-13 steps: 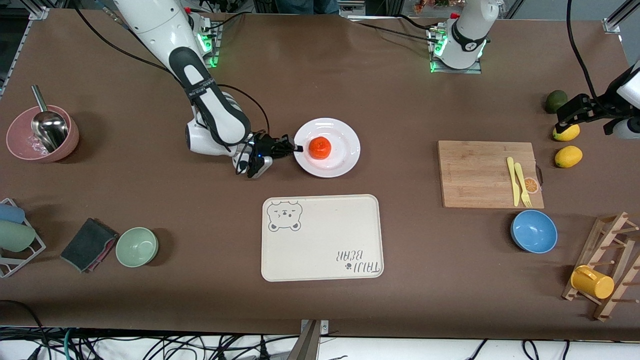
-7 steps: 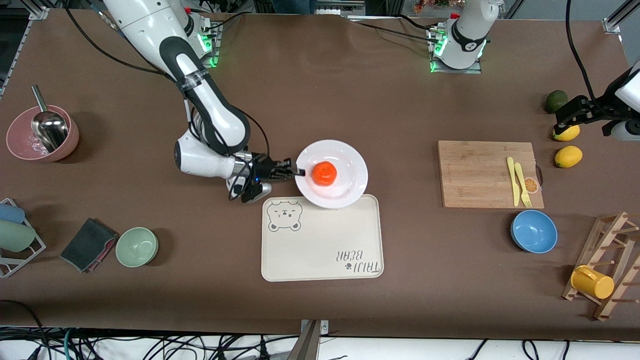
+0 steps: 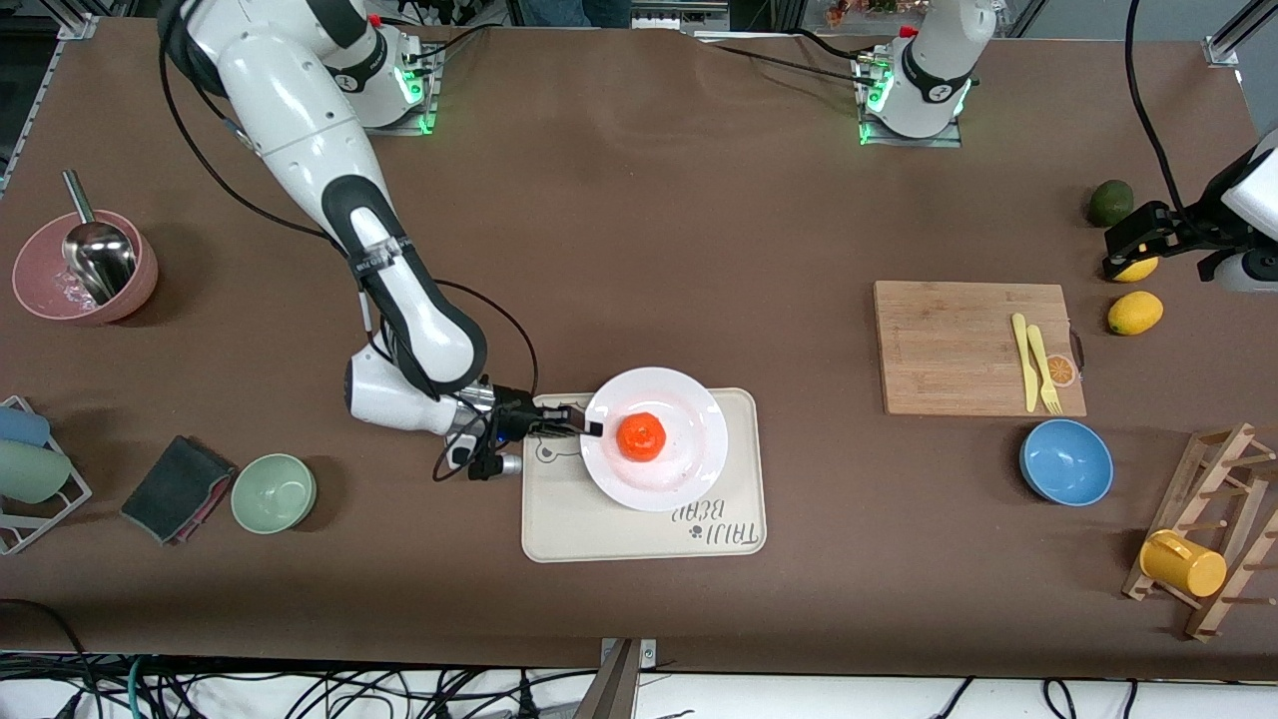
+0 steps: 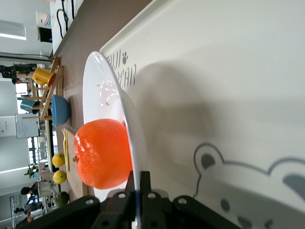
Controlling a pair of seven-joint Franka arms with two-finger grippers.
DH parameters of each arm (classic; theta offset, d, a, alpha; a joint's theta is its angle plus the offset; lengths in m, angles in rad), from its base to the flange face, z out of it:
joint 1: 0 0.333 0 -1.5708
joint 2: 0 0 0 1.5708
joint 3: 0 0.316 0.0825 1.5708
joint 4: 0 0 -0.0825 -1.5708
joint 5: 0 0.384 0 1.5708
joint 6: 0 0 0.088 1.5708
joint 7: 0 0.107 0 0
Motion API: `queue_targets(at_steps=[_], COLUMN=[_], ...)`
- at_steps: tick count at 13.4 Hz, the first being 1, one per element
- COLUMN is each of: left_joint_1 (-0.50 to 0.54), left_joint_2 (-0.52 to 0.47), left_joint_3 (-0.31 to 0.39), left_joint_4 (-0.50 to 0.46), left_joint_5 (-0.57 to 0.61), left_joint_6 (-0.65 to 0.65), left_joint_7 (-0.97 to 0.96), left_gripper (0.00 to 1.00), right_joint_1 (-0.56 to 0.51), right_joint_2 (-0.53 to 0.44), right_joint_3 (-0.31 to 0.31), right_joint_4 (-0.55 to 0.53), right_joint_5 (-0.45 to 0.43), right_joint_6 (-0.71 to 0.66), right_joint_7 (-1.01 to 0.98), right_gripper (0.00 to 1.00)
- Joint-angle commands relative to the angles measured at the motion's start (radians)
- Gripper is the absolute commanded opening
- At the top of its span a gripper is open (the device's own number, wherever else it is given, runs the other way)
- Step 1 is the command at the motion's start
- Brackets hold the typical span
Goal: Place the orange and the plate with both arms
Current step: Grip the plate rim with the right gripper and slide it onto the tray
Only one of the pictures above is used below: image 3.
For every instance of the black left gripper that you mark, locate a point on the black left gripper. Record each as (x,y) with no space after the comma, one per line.
(1168,227)

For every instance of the orange slice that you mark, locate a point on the orange slice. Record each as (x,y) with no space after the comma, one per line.
(1062,371)

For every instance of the yellow lemon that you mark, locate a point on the yellow lemon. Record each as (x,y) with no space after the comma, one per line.
(1135,313)
(1140,270)

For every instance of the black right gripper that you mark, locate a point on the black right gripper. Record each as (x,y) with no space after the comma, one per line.
(515,411)

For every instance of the wooden cutting board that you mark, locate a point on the wooden cutting board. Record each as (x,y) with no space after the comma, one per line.
(939,350)

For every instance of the yellow plastic knife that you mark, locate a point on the yellow plastic knife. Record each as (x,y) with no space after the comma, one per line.
(1021,350)

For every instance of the blue cup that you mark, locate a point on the blue cup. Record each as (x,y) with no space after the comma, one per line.
(20,426)

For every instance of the aluminium frame rail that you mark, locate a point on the aluminium frame rail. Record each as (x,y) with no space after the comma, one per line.
(40,85)

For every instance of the pale green cup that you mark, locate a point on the pale green cup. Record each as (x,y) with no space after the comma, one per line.
(30,471)

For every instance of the grey metal bracket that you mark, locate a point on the grey metal bracket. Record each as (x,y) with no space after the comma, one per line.
(621,684)

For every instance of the cream tray with bear print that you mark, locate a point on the cream tray with bear print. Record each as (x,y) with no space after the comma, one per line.
(619,534)

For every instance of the white round plate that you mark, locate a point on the white round plate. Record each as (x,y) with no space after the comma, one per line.
(689,449)

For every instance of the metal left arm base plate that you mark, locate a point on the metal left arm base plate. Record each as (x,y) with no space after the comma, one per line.
(954,135)

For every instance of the blue bowl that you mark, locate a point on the blue bowl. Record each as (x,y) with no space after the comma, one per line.
(1066,462)

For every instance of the wooden mug rack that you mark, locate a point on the wooden mug rack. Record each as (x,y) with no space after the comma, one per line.
(1213,469)

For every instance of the person in blue jeans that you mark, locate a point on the person in blue jeans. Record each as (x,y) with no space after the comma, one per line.
(574,12)

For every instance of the pink bowl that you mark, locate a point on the pink bowl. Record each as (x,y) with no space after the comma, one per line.
(40,270)

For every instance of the clear ice cubes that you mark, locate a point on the clear ice cubes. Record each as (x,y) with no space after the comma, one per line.
(68,290)

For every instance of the yellow mug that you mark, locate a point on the yellow mug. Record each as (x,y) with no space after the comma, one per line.
(1183,564)

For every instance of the dark grey folded cloth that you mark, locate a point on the dark grey folded cloth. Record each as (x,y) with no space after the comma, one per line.
(175,489)

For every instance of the metal scoop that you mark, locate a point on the metal scoop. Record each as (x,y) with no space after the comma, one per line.
(100,262)

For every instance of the dark green avocado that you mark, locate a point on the dark green avocado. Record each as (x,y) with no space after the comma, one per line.
(1110,204)

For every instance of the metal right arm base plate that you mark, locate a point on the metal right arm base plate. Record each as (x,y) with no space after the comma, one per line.
(424,100)

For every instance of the orange fruit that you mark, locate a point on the orange fruit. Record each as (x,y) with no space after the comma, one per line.
(641,436)

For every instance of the pale green bowl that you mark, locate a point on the pale green bowl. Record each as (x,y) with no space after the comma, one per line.
(274,494)

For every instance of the yellow plastic fork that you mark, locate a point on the yellow plastic fork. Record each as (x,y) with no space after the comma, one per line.
(1043,369)

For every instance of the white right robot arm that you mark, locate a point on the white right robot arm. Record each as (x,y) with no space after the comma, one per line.
(290,110)

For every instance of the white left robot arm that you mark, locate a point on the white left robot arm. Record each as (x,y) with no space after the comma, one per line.
(934,70)

